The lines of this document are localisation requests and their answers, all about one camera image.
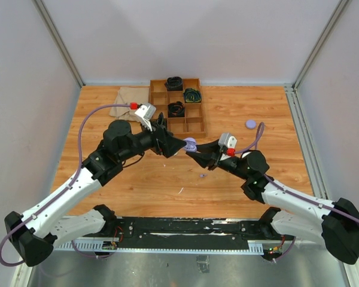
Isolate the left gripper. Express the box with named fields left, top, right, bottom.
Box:
left=118, top=117, right=187, bottom=162

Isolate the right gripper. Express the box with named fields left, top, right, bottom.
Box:
left=186, top=139, right=250, bottom=181

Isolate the purple earbud case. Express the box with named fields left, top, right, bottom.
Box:
left=245, top=120, right=257, bottom=130
left=183, top=138, right=197, bottom=152

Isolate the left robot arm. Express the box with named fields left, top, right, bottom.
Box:
left=0, top=120, right=186, bottom=267

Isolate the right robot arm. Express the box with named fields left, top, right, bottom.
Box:
left=186, top=142, right=359, bottom=265

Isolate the white earbud case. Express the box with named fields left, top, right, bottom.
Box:
left=241, top=151, right=252, bottom=157

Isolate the dark floral folded tie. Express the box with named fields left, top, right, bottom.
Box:
left=150, top=112, right=168, bottom=132

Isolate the black orange rolled tie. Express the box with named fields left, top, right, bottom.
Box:
left=168, top=101, right=185, bottom=118

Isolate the wooden compartment tray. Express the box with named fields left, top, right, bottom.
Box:
left=149, top=77, right=207, bottom=139

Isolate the blue yellow rolled tie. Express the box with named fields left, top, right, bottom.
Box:
left=183, top=88, right=202, bottom=103

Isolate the black rolled tie top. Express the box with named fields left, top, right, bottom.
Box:
left=165, top=77, right=183, bottom=91

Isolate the beige folded cloth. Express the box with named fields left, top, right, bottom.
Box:
left=109, top=87, right=149, bottom=121

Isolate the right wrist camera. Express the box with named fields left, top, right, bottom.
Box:
left=218, top=133, right=237, bottom=155

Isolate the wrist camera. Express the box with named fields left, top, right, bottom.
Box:
left=218, top=133, right=237, bottom=155
left=135, top=103, right=156, bottom=132

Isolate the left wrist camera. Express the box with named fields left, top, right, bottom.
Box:
left=135, top=103, right=156, bottom=132

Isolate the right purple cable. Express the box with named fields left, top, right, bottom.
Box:
left=226, top=121, right=359, bottom=248

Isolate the purple cable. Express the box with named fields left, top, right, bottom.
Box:
left=226, top=121, right=359, bottom=248
left=0, top=102, right=138, bottom=267

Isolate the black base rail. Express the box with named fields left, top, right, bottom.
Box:
left=102, top=217, right=279, bottom=252

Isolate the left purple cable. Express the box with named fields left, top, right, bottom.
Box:
left=0, top=102, right=138, bottom=267

